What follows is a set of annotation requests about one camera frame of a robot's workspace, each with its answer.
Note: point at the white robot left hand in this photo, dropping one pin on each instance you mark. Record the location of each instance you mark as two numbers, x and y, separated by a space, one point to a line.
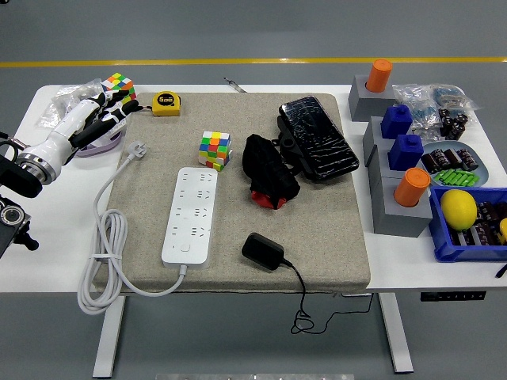
63 130

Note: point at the clear plastic bag of parts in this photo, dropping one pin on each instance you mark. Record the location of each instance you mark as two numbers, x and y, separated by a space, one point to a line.
49 112

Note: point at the colourful puzzle cube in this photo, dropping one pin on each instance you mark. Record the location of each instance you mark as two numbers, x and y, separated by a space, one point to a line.
117 81
214 148

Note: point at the yellow tape measure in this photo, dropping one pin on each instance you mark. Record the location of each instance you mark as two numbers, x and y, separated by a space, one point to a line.
166 103

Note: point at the thin metal pen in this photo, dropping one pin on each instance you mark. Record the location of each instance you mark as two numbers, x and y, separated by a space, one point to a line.
234 84

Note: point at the black folded umbrella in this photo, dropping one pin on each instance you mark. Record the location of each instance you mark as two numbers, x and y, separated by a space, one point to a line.
265 166

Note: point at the white table leg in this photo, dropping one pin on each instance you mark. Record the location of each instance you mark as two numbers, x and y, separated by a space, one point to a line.
396 336
109 336

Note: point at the grey-brown fabric mat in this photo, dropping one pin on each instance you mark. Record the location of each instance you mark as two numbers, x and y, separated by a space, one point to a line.
297 221

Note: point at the black shiny wrapped case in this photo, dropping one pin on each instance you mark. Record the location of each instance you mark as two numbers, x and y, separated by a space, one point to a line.
317 134

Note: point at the grey block base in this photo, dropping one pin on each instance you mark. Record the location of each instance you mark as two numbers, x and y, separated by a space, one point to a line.
372 138
396 219
380 166
366 105

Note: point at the orange cylinder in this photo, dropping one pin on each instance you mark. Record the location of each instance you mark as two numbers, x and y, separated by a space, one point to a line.
411 186
379 75

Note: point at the blue bottle-shaped block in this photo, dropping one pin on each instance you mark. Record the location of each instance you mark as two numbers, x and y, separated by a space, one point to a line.
396 120
405 152

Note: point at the clear bag of blue parts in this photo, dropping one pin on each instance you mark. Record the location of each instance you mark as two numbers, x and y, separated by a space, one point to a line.
412 99
451 95

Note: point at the black capacitor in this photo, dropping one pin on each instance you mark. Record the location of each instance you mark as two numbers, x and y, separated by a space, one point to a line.
449 157
431 162
467 159

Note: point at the clear bag of black capacitors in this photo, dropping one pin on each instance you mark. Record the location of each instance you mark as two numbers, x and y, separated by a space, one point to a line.
453 124

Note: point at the green battery pile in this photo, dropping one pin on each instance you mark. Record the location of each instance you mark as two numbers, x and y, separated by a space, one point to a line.
455 178

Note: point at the yellow lemon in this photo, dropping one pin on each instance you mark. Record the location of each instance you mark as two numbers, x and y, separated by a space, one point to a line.
458 210

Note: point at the light blue plate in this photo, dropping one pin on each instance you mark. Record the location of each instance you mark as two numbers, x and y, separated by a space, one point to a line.
481 168

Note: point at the blue plastic bin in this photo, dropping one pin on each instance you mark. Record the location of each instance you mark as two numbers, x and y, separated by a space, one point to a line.
467 253

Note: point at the black table control panel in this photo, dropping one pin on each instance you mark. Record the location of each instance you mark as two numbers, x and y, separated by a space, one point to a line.
453 296

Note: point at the black capacitors pile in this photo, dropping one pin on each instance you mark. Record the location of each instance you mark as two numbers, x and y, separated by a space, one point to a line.
489 227

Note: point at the small yellow object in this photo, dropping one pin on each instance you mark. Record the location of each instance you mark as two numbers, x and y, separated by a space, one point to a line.
503 229

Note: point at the black pen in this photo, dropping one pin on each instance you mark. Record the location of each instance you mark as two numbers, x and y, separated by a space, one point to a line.
501 271

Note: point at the black plastic bracket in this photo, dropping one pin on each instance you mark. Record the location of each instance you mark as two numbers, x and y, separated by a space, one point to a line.
287 144

